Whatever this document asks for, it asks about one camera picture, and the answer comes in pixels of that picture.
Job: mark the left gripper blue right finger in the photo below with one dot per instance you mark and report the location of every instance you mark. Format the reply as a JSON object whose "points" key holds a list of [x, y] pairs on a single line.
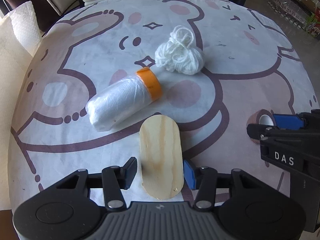
{"points": [[191, 174]]}

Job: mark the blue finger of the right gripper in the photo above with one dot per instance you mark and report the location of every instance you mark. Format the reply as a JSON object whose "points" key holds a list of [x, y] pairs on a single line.
{"points": [[285, 121]]}

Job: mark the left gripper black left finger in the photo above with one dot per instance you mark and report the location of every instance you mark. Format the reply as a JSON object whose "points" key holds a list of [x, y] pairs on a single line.
{"points": [[128, 173]]}

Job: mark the brown tape roll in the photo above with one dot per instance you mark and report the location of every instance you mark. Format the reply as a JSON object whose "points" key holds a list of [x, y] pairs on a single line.
{"points": [[262, 117]]}

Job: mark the oval wooden board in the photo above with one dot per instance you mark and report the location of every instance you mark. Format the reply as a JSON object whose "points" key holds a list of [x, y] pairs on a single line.
{"points": [[161, 157]]}

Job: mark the cartoon bear printed bedsheet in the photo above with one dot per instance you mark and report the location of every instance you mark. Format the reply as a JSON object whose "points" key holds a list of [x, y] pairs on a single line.
{"points": [[249, 65]]}

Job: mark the white bag roll orange cap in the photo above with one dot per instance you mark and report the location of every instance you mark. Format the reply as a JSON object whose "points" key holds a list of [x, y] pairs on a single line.
{"points": [[123, 99]]}

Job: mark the green red cardboard box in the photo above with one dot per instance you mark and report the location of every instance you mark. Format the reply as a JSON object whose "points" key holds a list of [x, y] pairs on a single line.
{"points": [[313, 25]]}

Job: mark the pack of water bottles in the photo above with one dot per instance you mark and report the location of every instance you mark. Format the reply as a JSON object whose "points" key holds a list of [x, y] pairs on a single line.
{"points": [[294, 10]]}

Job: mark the white yarn ball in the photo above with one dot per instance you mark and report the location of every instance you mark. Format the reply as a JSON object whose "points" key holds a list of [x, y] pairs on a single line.
{"points": [[179, 53]]}

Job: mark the white paper towel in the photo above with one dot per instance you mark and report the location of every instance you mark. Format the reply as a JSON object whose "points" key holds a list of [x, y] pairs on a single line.
{"points": [[20, 39]]}

